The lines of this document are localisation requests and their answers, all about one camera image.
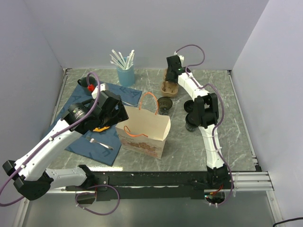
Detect brown cardboard cup carrier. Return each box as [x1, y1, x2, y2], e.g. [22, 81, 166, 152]
[161, 69, 179, 98]

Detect dark translucent coffee cup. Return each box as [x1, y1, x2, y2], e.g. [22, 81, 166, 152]
[157, 96, 173, 115]

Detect brown paper takeout bag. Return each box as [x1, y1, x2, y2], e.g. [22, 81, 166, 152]
[116, 92, 171, 159]

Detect black coffee cup lid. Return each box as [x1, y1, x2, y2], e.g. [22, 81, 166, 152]
[186, 113, 195, 126]

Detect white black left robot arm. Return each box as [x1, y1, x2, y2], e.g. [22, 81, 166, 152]
[2, 90, 128, 201]

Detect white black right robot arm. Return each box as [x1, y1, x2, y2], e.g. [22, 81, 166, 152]
[165, 66, 231, 189]

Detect orange dotted scalloped plate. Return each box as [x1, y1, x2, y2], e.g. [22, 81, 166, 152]
[93, 126, 110, 132]

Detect blue straw holder cup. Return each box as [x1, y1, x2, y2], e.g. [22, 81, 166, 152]
[116, 66, 135, 87]

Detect dark green mug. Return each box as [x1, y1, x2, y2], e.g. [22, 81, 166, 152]
[77, 76, 97, 96]

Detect stacked black cup lids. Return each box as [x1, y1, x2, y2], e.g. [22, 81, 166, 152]
[184, 100, 194, 113]

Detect silver fork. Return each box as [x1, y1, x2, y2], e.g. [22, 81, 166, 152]
[86, 136, 113, 150]

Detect blue lettered placemat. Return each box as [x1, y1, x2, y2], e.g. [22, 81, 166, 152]
[43, 83, 142, 166]

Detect white wrapped straw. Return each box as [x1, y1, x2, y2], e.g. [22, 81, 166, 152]
[126, 50, 134, 69]
[110, 54, 124, 70]
[112, 49, 125, 69]

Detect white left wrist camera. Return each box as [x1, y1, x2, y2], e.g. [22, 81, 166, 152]
[87, 83, 108, 99]

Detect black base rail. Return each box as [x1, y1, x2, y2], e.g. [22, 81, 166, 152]
[46, 171, 274, 201]

